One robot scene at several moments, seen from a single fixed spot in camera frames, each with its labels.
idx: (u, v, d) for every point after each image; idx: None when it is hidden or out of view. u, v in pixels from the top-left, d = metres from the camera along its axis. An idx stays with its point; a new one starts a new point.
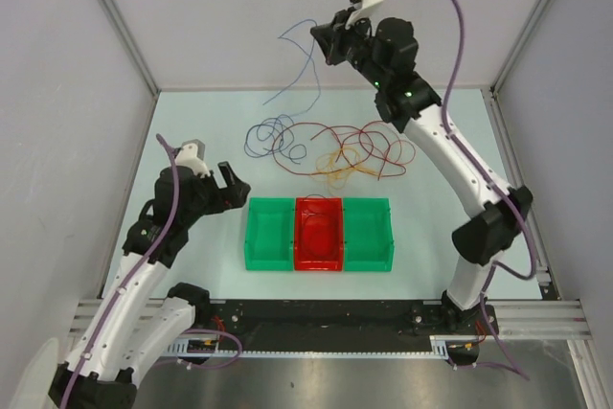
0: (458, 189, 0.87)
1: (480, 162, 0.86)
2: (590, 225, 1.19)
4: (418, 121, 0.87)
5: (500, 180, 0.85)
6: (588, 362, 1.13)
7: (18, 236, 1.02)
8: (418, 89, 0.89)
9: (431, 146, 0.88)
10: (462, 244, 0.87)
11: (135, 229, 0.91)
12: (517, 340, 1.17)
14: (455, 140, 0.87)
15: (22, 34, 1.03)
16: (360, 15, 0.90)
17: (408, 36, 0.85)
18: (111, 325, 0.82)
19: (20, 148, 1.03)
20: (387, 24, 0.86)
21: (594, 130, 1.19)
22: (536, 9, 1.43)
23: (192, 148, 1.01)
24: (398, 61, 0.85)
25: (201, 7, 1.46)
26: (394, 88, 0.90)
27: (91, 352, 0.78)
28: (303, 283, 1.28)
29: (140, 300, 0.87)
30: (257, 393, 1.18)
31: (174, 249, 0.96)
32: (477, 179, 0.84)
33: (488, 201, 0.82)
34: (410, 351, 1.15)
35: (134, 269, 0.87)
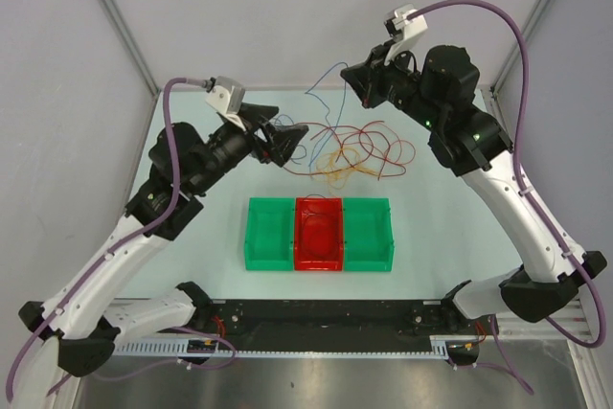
0: (524, 250, 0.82)
1: (555, 225, 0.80)
2: (589, 226, 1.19)
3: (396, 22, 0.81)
4: (488, 171, 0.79)
5: (575, 246, 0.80)
6: (588, 362, 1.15)
7: (18, 237, 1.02)
8: (484, 126, 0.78)
9: (498, 199, 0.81)
10: (516, 305, 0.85)
11: (144, 190, 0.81)
12: (517, 340, 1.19)
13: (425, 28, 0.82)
14: (529, 198, 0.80)
15: (22, 35, 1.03)
16: (401, 48, 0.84)
17: (464, 64, 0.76)
18: (88, 288, 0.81)
19: (21, 148, 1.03)
20: (438, 55, 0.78)
21: (593, 132, 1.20)
22: (535, 11, 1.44)
23: (224, 99, 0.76)
24: (458, 94, 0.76)
25: (202, 8, 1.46)
26: (454, 128, 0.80)
27: (63, 309, 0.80)
28: (303, 283, 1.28)
29: (124, 268, 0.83)
30: (257, 393, 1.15)
31: (178, 225, 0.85)
32: (551, 246, 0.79)
33: (562, 272, 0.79)
34: (406, 351, 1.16)
35: (124, 238, 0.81)
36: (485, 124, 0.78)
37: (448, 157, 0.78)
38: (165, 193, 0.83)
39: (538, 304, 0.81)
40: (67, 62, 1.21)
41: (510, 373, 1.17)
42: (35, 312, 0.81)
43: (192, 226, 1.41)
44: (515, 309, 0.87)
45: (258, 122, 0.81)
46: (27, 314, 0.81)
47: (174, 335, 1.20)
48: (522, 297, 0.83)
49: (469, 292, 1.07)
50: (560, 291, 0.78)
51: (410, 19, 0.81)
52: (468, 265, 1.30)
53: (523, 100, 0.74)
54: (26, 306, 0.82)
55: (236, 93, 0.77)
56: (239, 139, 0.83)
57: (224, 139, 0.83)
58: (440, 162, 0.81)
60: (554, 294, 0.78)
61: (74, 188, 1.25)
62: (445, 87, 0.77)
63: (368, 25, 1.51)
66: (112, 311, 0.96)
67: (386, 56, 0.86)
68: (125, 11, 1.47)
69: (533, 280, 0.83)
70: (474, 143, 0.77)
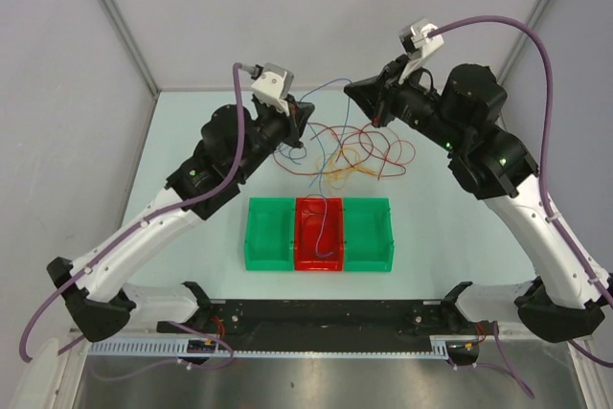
0: (549, 276, 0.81)
1: (582, 251, 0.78)
2: (589, 227, 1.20)
3: (415, 40, 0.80)
4: (515, 199, 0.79)
5: (601, 272, 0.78)
6: (588, 362, 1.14)
7: (18, 237, 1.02)
8: (509, 148, 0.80)
9: (524, 225, 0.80)
10: (535, 326, 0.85)
11: (186, 165, 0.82)
12: (517, 340, 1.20)
13: (442, 44, 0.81)
14: (556, 224, 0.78)
15: (23, 36, 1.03)
16: (417, 65, 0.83)
17: (489, 87, 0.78)
18: (120, 254, 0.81)
19: (21, 148, 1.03)
20: (462, 78, 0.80)
21: (593, 133, 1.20)
22: (534, 12, 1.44)
23: (277, 83, 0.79)
24: (485, 118, 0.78)
25: (202, 8, 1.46)
26: (478, 152, 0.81)
27: (92, 269, 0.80)
28: (303, 283, 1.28)
29: (156, 238, 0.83)
30: (257, 393, 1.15)
31: (215, 206, 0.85)
32: (578, 273, 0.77)
33: (588, 299, 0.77)
34: (409, 351, 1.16)
35: (164, 210, 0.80)
36: (510, 145, 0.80)
37: (473, 181, 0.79)
38: (207, 172, 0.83)
39: (562, 329, 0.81)
40: (66, 63, 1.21)
41: (510, 374, 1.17)
42: (64, 268, 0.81)
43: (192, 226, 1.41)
44: (533, 329, 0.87)
45: (293, 102, 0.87)
46: (56, 268, 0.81)
47: (174, 335, 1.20)
48: (540, 318, 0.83)
49: (476, 299, 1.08)
50: (586, 319, 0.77)
51: (430, 37, 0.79)
52: (468, 265, 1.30)
53: (546, 127, 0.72)
54: (57, 261, 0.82)
55: (288, 79, 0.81)
56: (279, 124, 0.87)
57: (267, 123, 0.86)
58: (463, 186, 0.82)
60: (579, 322, 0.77)
61: (74, 188, 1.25)
62: (471, 110, 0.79)
63: (367, 25, 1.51)
66: (130, 286, 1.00)
67: (401, 74, 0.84)
68: (124, 11, 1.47)
69: (556, 303, 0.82)
70: (500, 168, 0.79)
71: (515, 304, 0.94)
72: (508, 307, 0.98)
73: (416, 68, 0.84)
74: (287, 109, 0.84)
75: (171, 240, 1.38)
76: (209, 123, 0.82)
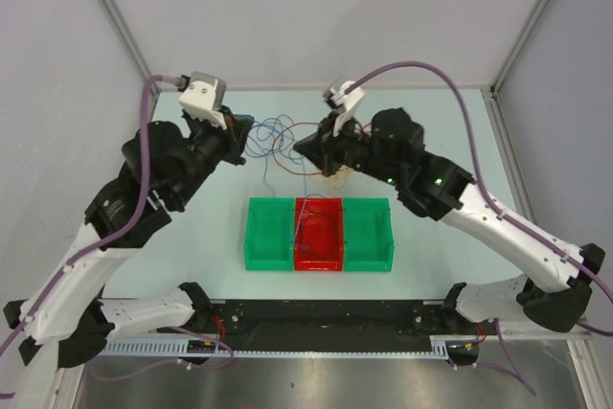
0: (526, 266, 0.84)
1: (543, 235, 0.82)
2: (590, 226, 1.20)
3: (335, 99, 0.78)
4: (462, 209, 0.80)
5: (568, 247, 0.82)
6: (588, 362, 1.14)
7: (17, 237, 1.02)
8: (444, 171, 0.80)
9: (484, 230, 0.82)
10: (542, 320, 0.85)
11: (100, 194, 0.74)
12: (517, 340, 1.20)
13: (363, 95, 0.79)
14: (509, 218, 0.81)
15: (22, 35, 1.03)
16: (347, 119, 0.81)
17: (406, 124, 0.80)
18: (55, 299, 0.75)
19: (21, 148, 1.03)
20: (381, 122, 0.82)
21: (594, 132, 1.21)
22: (534, 12, 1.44)
23: (208, 93, 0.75)
24: (411, 152, 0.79)
25: (202, 8, 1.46)
26: (417, 179, 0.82)
27: (34, 317, 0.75)
28: (304, 283, 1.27)
29: (88, 280, 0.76)
30: (257, 393, 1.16)
31: (146, 236, 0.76)
32: (549, 257, 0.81)
33: (569, 277, 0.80)
34: (409, 351, 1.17)
35: (81, 252, 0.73)
36: (443, 167, 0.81)
37: (420, 208, 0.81)
38: (123, 199, 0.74)
39: (566, 314, 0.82)
40: (66, 62, 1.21)
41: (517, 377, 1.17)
42: (13, 313, 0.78)
43: (192, 226, 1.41)
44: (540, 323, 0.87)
45: (230, 114, 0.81)
46: (8, 313, 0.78)
47: (174, 335, 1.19)
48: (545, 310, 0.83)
49: (474, 298, 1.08)
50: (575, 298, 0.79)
51: (348, 93, 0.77)
52: (467, 265, 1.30)
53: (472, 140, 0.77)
54: (11, 306, 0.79)
55: (217, 87, 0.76)
56: (215, 139, 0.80)
57: (203, 139, 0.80)
58: (413, 213, 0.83)
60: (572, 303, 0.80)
61: (74, 189, 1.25)
62: (396, 148, 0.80)
63: (367, 25, 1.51)
66: (111, 306, 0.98)
67: (334, 127, 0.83)
68: (124, 11, 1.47)
69: (547, 291, 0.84)
70: (438, 188, 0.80)
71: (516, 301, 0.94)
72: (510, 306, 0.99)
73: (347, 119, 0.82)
74: (224, 122, 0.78)
75: (171, 240, 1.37)
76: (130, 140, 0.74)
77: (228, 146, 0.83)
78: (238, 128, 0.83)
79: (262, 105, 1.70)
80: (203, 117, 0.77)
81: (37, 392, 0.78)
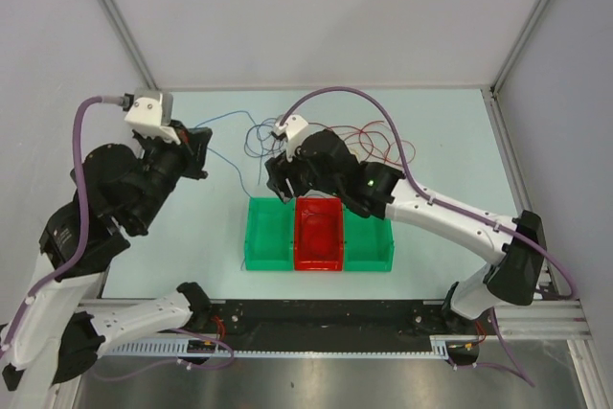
0: (466, 242, 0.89)
1: (473, 211, 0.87)
2: (590, 226, 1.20)
3: (277, 131, 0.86)
4: (394, 202, 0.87)
5: (501, 217, 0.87)
6: (588, 362, 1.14)
7: (18, 237, 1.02)
8: (375, 174, 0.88)
9: (420, 217, 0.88)
10: (500, 292, 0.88)
11: (51, 223, 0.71)
12: (517, 339, 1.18)
13: (306, 124, 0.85)
14: (438, 201, 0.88)
15: (22, 36, 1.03)
16: (294, 145, 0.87)
17: (327, 139, 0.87)
18: (27, 327, 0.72)
19: (21, 148, 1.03)
20: (309, 141, 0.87)
21: (593, 133, 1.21)
22: (534, 12, 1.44)
23: (153, 108, 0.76)
24: (339, 162, 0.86)
25: (202, 8, 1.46)
26: (353, 186, 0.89)
27: (9, 346, 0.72)
28: (304, 283, 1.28)
29: (54, 306, 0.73)
30: (257, 394, 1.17)
31: (102, 261, 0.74)
32: (482, 228, 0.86)
33: (504, 244, 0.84)
34: (409, 351, 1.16)
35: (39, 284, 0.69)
36: (374, 170, 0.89)
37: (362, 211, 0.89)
38: (70, 230, 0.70)
39: (514, 283, 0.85)
40: (66, 63, 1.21)
41: (519, 374, 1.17)
42: None
43: (192, 226, 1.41)
44: (500, 296, 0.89)
45: (181, 127, 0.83)
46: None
47: (174, 335, 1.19)
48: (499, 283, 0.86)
49: (459, 292, 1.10)
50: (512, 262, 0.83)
51: (283, 122, 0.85)
52: (467, 264, 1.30)
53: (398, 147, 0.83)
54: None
55: (164, 101, 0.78)
56: (171, 155, 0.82)
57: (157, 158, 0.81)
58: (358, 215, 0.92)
60: (514, 269, 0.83)
61: (74, 190, 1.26)
62: (325, 164, 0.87)
63: (367, 25, 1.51)
66: (101, 317, 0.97)
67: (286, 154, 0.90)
68: (124, 11, 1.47)
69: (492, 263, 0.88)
70: (372, 189, 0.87)
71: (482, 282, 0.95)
72: None
73: (296, 146, 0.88)
74: (176, 136, 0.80)
75: (171, 240, 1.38)
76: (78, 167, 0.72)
77: (185, 161, 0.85)
78: (193, 141, 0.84)
79: (263, 105, 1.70)
80: (153, 132, 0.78)
81: (35, 393, 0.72)
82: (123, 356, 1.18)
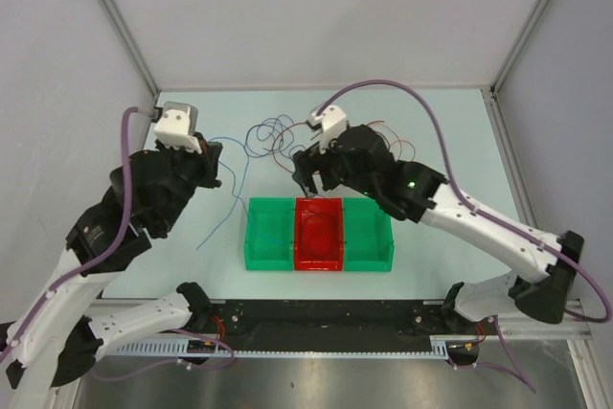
0: (505, 258, 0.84)
1: (518, 226, 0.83)
2: (591, 226, 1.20)
3: (312, 121, 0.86)
4: (435, 209, 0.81)
5: (545, 237, 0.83)
6: (588, 362, 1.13)
7: (18, 237, 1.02)
8: (416, 175, 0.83)
9: (460, 228, 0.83)
10: (531, 310, 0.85)
11: (81, 220, 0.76)
12: (517, 340, 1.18)
13: (343, 116, 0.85)
14: (481, 213, 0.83)
15: (23, 36, 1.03)
16: (329, 137, 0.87)
17: (365, 135, 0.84)
18: (40, 322, 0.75)
19: (21, 149, 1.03)
20: (344, 136, 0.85)
21: (594, 133, 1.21)
22: (534, 12, 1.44)
23: (182, 120, 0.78)
24: (376, 160, 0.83)
25: (201, 8, 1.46)
26: (391, 186, 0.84)
27: (18, 341, 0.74)
28: (304, 283, 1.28)
29: (72, 302, 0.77)
30: (257, 394, 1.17)
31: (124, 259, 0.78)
32: (526, 246, 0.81)
33: (548, 264, 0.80)
34: (409, 351, 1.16)
35: (64, 277, 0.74)
36: (414, 170, 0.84)
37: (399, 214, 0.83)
38: (101, 227, 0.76)
39: (550, 304, 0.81)
40: (66, 64, 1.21)
41: (518, 376, 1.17)
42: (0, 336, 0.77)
43: (192, 226, 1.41)
44: (528, 313, 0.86)
45: (201, 138, 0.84)
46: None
47: (174, 335, 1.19)
48: (533, 301, 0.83)
49: (469, 295, 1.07)
50: (555, 284, 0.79)
51: (321, 113, 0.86)
52: (467, 264, 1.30)
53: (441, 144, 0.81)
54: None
55: (191, 114, 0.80)
56: (191, 163, 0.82)
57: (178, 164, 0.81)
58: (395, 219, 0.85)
60: (555, 290, 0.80)
61: (74, 190, 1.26)
62: (361, 160, 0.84)
63: (367, 25, 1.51)
66: (99, 320, 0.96)
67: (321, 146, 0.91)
68: (124, 11, 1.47)
69: (531, 282, 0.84)
70: (412, 191, 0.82)
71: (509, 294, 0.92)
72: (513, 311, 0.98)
73: (330, 138, 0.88)
74: (199, 147, 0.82)
75: (171, 241, 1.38)
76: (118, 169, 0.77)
77: (203, 169, 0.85)
78: (211, 152, 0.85)
79: (262, 105, 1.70)
80: (177, 143, 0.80)
81: (35, 394, 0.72)
82: (123, 356, 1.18)
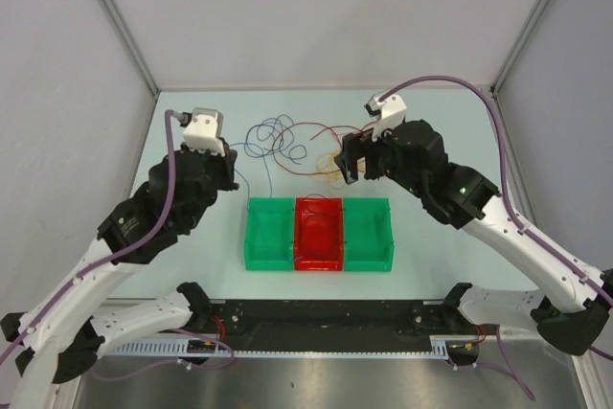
0: (543, 284, 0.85)
1: (565, 255, 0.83)
2: (593, 226, 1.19)
3: (372, 105, 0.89)
4: (483, 219, 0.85)
5: (590, 270, 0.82)
6: (588, 362, 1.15)
7: (18, 236, 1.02)
8: (469, 182, 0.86)
9: (504, 243, 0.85)
10: (555, 337, 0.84)
11: (115, 212, 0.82)
12: (517, 339, 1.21)
13: (403, 107, 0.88)
14: (530, 234, 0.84)
15: (23, 36, 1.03)
16: (383, 124, 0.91)
17: (426, 134, 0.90)
18: (59, 309, 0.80)
19: (21, 148, 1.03)
20: (400, 128, 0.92)
21: (594, 132, 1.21)
22: (534, 12, 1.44)
23: (211, 124, 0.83)
24: (429, 159, 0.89)
25: (201, 8, 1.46)
26: (440, 188, 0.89)
27: (34, 328, 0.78)
28: (304, 283, 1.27)
29: (94, 293, 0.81)
30: (257, 394, 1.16)
31: (148, 251, 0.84)
32: (567, 276, 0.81)
33: (586, 298, 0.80)
34: (410, 351, 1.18)
35: (94, 264, 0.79)
36: (466, 177, 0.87)
37: (442, 215, 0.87)
38: (135, 219, 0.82)
39: (580, 336, 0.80)
40: (66, 63, 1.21)
41: (511, 375, 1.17)
42: (13, 325, 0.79)
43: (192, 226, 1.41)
44: (550, 340, 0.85)
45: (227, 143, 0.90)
46: (6, 326, 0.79)
47: (173, 335, 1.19)
48: (558, 329, 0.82)
49: (483, 305, 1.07)
50: (590, 319, 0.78)
51: (382, 100, 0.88)
52: (467, 264, 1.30)
53: (500, 153, 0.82)
54: (7, 318, 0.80)
55: (218, 119, 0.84)
56: (218, 164, 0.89)
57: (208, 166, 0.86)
58: (438, 220, 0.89)
60: (588, 325, 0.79)
61: (74, 190, 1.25)
62: (415, 156, 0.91)
63: (367, 25, 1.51)
66: (101, 318, 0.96)
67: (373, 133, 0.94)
68: (124, 10, 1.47)
69: (564, 311, 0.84)
70: (462, 196, 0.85)
71: (531, 315, 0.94)
72: (515, 311, 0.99)
73: (384, 125, 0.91)
74: (222, 148, 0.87)
75: None
76: (157, 165, 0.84)
77: (225, 172, 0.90)
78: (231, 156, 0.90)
79: (262, 105, 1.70)
80: (205, 146, 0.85)
81: (35, 393, 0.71)
82: (122, 354, 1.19)
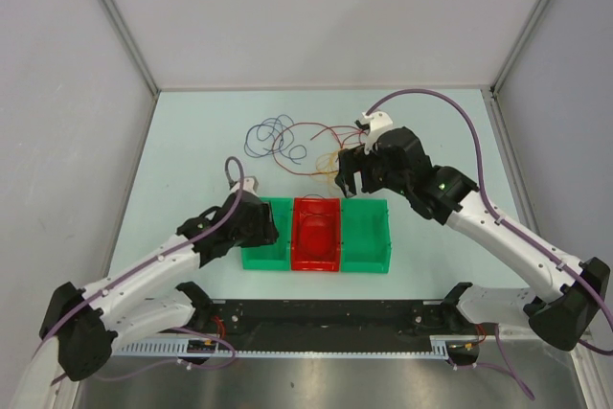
0: (525, 275, 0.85)
1: (542, 243, 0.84)
2: (594, 227, 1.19)
3: (363, 120, 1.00)
4: (460, 212, 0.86)
5: (569, 259, 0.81)
6: (588, 362, 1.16)
7: (18, 236, 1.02)
8: (450, 179, 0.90)
9: (482, 236, 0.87)
10: (544, 332, 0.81)
11: (195, 217, 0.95)
12: (517, 339, 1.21)
13: (390, 123, 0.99)
14: (506, 223, 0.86)
15: (23, 38, 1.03)
16: (371, 138, 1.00)
17: (405, 136, 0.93)
18: (133, 281, 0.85)
19: (21, 149, 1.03)
20: (384, 136, 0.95)
21: (594, 132, 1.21)
22: (534, 12, 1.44)
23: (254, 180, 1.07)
24: (408, 160, 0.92)
25: (202, 9, 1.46)
26: (421, 185, 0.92)
27: (108, 292, 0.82)
28: (303, 283, 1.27)
29: (167, 275, 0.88)
30: (258, 394, 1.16)
31: (214, 254, 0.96)
32: (544, 262, 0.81)
33: (563, 284, 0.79)
34: (409, 351, 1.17)
35: (177, 246, 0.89)
36: (447, 175, 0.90)
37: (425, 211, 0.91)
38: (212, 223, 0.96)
39: (559, 325, 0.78)
40: (66, 64, 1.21)
41: (510, 374, 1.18)
42: (77, 292, 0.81)
43: None
44: (543, 336, 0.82)
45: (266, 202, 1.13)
46: (66, 292, 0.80)
47: (174, 335, 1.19)
48: (545, 323, 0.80)
49: (481, 303, 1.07)
50: (566, 304, 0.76)
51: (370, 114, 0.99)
52: (467, 264, 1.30)
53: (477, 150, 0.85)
54: (64, 286, 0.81)
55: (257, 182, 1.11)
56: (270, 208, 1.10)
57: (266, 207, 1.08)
58: (422, 215, 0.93)
60: (563, 310, 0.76)
61: (73, 189, 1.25)
62: (397, 158, 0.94)
63: (368, 25, 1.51)
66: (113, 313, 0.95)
67: (366, 146, 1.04)
68: (124, 10, 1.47)
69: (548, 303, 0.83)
70: (442, 193, 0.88)
71: (524, 311, 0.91)
72: (513, 312, 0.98)
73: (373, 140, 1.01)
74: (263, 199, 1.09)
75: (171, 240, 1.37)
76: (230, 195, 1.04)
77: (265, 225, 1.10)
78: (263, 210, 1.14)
79: (261, 106, 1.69)
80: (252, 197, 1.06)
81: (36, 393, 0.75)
82: (122, 355, 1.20)
